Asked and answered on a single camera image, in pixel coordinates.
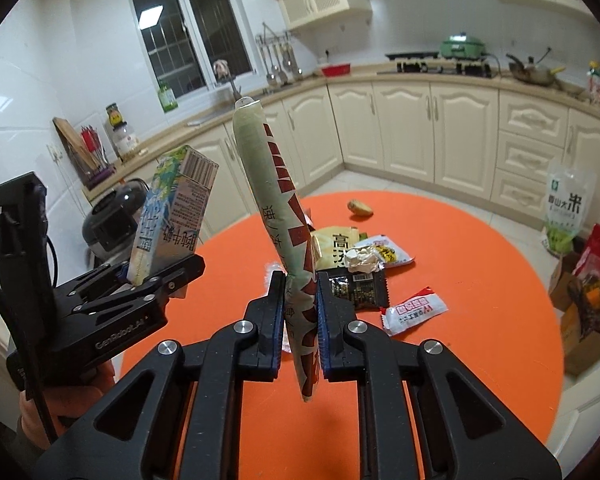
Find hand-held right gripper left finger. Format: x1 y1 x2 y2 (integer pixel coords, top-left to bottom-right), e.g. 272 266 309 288
32 270 287 480

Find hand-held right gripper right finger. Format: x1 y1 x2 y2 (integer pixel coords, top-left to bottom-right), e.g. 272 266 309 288
316 270 563 480

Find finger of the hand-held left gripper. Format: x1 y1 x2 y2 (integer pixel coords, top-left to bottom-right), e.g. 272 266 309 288
54 262 131 308
72 254 205 323

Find black snack wrapper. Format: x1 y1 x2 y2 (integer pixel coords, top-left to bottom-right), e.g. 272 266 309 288
325 267 391 313

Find white paper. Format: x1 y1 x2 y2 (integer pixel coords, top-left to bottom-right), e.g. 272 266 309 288
343 245 386 275

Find green white milk carton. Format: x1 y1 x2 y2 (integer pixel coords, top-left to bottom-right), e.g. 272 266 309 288
127 145 220 286

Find long green red wrapper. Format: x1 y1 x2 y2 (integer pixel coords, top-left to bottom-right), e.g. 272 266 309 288
231 96 321 405

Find person's left hand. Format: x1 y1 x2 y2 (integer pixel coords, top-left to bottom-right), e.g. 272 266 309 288
19 360 118 448

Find yellow snack bag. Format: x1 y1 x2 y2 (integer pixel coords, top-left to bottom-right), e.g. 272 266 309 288
307 226 368 273

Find black rice cooker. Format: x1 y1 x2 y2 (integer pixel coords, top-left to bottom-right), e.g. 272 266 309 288
81 177 148 266

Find white red snack wrapper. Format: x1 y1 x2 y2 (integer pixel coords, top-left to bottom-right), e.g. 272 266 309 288
380 286 449 337

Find white red yellow wrapper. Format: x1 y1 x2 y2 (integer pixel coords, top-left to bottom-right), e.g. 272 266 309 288
352 235 416 271

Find wooden cutting board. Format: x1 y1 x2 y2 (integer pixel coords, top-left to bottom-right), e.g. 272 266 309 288
52 117 103 186

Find glass jar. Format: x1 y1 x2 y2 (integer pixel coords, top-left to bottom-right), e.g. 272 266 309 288
112 121 140 162

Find green bottle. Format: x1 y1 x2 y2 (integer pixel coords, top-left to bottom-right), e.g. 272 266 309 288
157 81 179 113

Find cream lower kitchen cabinets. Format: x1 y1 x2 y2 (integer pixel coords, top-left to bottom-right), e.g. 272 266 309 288
82 80 600 271

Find rack of hanging utensils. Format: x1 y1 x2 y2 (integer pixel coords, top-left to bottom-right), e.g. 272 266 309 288
256 22 303 86

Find kitchen window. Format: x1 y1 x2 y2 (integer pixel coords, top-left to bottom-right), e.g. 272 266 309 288
125 0 253 98

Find clear green rice bag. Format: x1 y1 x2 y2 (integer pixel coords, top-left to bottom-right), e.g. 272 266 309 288
540 157 595 253

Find cardboard box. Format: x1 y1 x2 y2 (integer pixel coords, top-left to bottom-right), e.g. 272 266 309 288
547 252 600 376

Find black gas stove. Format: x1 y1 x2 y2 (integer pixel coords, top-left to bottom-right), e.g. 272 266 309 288
377 51 501 79

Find green pot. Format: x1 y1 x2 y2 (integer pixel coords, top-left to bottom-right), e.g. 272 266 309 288
439 34 487 58

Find metal wok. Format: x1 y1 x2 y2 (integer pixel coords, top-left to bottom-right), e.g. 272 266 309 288
505 47 566 86

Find black cable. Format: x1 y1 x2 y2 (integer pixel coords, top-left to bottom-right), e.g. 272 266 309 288
0 212 61 446

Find utensil holder with red handles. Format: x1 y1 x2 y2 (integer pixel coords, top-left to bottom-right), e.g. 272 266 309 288
80 125 117 188

